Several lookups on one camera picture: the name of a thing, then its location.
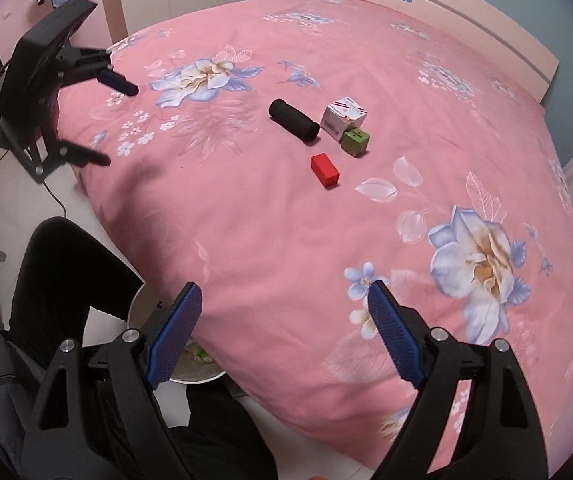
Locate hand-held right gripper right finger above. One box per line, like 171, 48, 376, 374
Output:
368, 280, 550, 480

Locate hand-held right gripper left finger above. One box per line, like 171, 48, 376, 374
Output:
19, 281, 203, 480

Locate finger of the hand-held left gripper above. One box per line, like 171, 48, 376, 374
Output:
31, 140, 111, 183
59, 47, 140, 96

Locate white trash bin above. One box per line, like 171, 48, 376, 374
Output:
127, 284, 227, 386

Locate small red box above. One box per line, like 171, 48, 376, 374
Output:
311, 153, 341, 190

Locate black cylinder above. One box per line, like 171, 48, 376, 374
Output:
268, 98, 321, 145

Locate small green box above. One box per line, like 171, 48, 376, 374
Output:
341, 129, 371, 158

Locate small white box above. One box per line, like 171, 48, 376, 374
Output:
320, 96, 368, 141

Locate person's black trousers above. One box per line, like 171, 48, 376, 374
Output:
9, 217, 277, 480

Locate pink floral duvet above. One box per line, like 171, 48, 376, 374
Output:
59, 0, 573, 471

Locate white bed headboard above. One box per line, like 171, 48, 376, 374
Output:
343, 0, 560, 106

